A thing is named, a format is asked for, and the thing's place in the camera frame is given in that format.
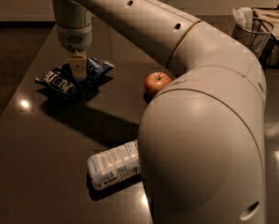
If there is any blue chip bag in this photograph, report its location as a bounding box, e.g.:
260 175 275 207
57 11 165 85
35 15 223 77
35 57 114 100

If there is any red apple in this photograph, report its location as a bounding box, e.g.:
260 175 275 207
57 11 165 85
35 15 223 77
145 72 172 98

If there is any white crumpled napkin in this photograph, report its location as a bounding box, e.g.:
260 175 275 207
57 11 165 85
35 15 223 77
232 7 253 31

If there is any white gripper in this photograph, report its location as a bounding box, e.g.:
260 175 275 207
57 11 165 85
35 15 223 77
56 24 92 81

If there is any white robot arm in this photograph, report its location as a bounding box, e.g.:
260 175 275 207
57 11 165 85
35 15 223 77
55 0 267 224

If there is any clear plastic water bottle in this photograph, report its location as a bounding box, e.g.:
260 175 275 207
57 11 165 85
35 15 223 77
87 140 140 190

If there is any wire mesh cup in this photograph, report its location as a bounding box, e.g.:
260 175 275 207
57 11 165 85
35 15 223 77
232 17 275 58

